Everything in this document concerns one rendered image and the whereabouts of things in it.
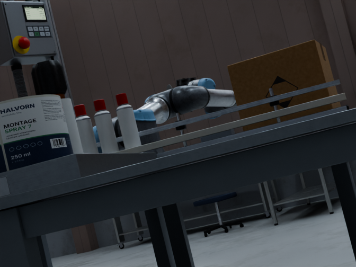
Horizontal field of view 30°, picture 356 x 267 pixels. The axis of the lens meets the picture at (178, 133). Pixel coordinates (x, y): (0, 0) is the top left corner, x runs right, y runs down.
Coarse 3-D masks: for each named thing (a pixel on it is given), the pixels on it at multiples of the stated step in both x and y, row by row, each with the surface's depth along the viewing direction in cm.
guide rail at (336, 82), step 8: (336, 80) 193; (304, 88) 195; (312, 88) 195; (320, 88) 194; (280, 96) 196; (288, 96) 196; (248, 104) 198; (256, 104) 198; (216, 112) 200; (224, 112) 199; (184, 120) 202; (192, 120) 201; (200, 120) 201; (152, 128) 204; (160, 128) 203; (168, 128) 203
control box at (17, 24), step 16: (0, 16) 211; (16, 16) 212; (0, 32) 212; (16, 32) 211; (0, 48) 214; (16, 48) 209; (32, 48) 214; (48, 48) 218; (0, 64) 215; (16, 64) 218
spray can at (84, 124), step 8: (80, 112) 203; (80, 120) 202; (88, 120) 203; (80, 128) 202; (88, 128) 202; (80, 136) 202; (88, 136) 202; (88, 144) 202; (96, 144) 204; (88, 152) 201; (96, 152) 202
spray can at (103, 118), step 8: (96, 104) 202; (104, 104) 203; (96, 112) 203; (104, 112) 201; (96, 120) 202; (104, 120) 201; (96, 128) 203; (104, 128) 201; (112, 128) 202; (104, 136) 201; (112, 136) 201; (104, 144) 201; (112, 144) 201; (104, 152) 201; (112, 152) 200
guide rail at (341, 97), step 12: (336, 96) 186; (288, 108) 189; (300, 108) 188; (312, 108) 188; (240, 120) 191; (252, 120) 191; (264, 120) 190; (192, 132) 194; (204, 132) 193; (216, 132) 193; (156, 144) 196; (168, 144) 195
